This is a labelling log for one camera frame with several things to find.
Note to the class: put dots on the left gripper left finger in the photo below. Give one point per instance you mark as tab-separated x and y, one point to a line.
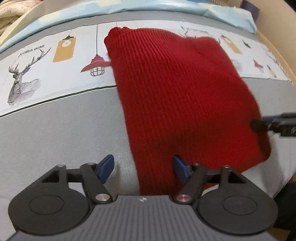
94	176

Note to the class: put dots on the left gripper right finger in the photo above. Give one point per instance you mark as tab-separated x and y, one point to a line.
192	176

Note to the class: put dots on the dark red knit sweater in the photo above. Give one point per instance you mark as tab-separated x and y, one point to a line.
182	95

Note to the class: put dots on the purple box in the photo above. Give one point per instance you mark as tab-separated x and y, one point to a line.
253	9

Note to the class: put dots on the light blue folded sheet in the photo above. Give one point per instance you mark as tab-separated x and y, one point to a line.
40	18

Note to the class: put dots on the cream folded blanket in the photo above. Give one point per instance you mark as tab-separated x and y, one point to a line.
10	11

